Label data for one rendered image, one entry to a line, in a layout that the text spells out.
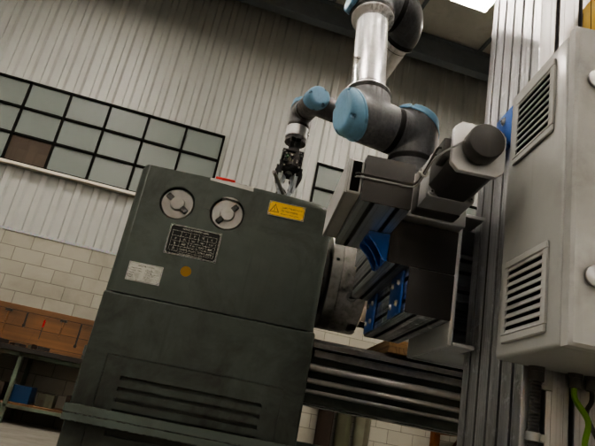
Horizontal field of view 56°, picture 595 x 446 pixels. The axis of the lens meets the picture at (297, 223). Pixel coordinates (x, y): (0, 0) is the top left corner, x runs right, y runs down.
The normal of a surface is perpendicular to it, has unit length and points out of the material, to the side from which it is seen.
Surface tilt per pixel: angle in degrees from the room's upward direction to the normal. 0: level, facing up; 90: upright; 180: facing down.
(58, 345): 90
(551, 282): 90
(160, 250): 90
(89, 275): 90
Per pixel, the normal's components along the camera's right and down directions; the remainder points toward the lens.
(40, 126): 0.24, -0.29
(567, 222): -0.98, -0.21
